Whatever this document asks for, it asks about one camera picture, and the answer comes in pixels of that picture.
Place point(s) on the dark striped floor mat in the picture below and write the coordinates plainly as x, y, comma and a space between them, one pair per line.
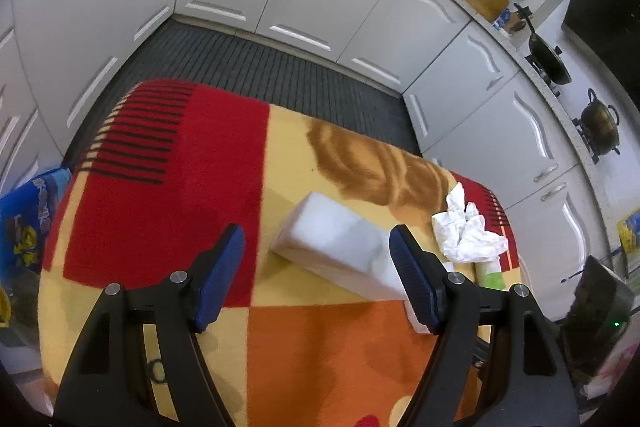
250, 72

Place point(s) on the red yellow printed blanket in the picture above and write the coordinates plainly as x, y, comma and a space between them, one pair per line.
175, 182

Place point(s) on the white crumpled tissue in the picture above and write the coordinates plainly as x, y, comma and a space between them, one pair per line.
467, 232

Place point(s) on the black wok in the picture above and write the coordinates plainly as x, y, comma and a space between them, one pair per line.
550, 57

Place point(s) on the dark metal pot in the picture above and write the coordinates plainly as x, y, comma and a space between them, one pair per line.
600, 124

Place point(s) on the white foam block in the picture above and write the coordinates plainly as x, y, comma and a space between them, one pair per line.
335, 242

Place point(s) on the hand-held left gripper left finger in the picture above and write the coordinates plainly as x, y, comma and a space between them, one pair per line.
222, 277

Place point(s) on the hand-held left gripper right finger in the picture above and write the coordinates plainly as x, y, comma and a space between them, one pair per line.
415, 282

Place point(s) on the blue printed bag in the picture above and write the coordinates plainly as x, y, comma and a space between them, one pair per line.
30, 217

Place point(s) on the speckled kitchen countertop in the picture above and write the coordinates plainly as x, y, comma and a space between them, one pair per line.
500, 39

